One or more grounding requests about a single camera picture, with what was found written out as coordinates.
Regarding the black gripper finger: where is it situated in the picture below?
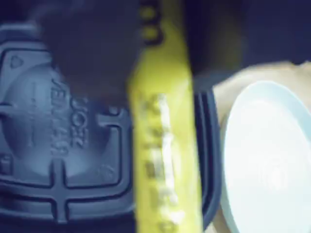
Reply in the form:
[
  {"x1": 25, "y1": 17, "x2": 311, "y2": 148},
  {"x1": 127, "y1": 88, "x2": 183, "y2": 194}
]
[
  {"x1": 31, "y1": 0, "x2": 144, "y2": 102},
  {"x1": 182, "y1": 0, "x2": 311, "y2": 78}
]

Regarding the yellow instant coffee stick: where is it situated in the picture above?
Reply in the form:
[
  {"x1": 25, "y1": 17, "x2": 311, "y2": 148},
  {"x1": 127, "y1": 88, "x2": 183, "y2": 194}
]
[{"x1": 127, "y1": 0, "x2": 204, "y2": 233}]

